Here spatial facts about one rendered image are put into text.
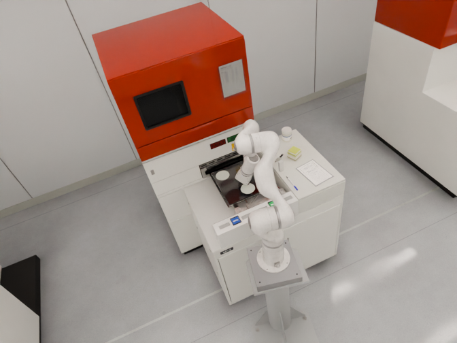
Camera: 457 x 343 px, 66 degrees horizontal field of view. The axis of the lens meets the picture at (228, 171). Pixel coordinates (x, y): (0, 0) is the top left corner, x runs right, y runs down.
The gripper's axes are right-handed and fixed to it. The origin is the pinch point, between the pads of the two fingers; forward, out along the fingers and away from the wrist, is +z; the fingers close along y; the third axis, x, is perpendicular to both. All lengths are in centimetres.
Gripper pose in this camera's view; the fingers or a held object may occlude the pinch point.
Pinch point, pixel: (240, 183)
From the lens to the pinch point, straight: 240.5
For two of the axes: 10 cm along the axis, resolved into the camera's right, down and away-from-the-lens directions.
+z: -2.3, 5.3, 8.2
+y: 8.3, 5.4, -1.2
